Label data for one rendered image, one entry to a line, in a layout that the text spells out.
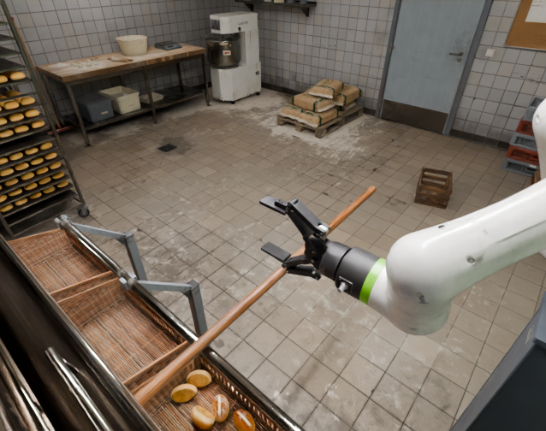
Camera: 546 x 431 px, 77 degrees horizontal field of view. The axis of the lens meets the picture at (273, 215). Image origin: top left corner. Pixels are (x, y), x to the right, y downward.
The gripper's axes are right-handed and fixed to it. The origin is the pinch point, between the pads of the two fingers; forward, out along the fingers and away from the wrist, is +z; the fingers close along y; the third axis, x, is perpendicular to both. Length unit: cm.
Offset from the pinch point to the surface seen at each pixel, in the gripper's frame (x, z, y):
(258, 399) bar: -19.9, -14.0, 31.7
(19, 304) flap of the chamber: -45, 29, 8
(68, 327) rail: -41.5, 12.7, 5.4
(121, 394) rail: -41.7, -5.8, 5.5
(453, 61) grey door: 463, 84, 53
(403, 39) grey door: 464, 155, 36
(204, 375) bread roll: -10, 26, 84
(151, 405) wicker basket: -30, 33, 84
